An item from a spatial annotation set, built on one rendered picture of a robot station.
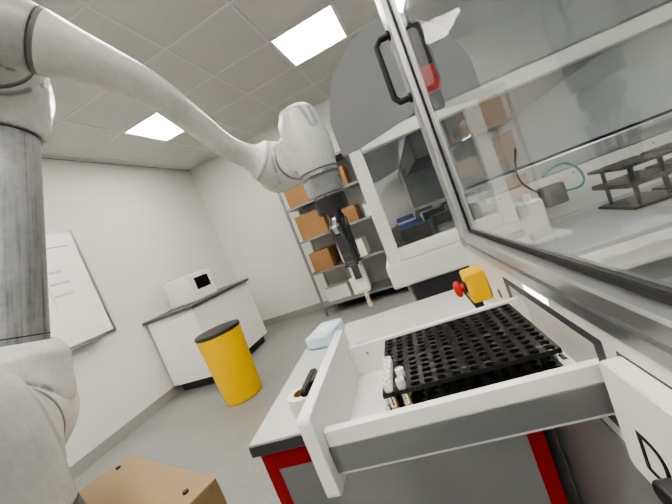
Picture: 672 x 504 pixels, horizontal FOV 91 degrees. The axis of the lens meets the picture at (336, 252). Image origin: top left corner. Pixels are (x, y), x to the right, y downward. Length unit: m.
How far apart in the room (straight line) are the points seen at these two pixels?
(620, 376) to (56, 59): 0.81
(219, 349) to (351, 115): 2.28
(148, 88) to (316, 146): 0.32
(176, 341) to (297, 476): 3.36
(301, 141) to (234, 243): 4.88
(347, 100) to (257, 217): 4.10
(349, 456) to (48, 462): 0.36
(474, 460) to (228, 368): 2.53
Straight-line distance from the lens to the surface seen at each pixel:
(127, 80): 0.72
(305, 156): 0.73
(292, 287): 5.26
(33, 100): 0.85
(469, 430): 0.45
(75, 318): 3.90
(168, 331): 4.12
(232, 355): 3.07
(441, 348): 0.54
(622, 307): 0.35
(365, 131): 1.32
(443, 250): 1.32
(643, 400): 0.36
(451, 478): 0.82
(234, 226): 5.52
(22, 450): 0.56
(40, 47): 0.72
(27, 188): 0.80
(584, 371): 0.46
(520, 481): 0.84
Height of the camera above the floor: 1.13
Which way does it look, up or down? 4 degrees down
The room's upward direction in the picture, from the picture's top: 21 degrees counter-clockwise
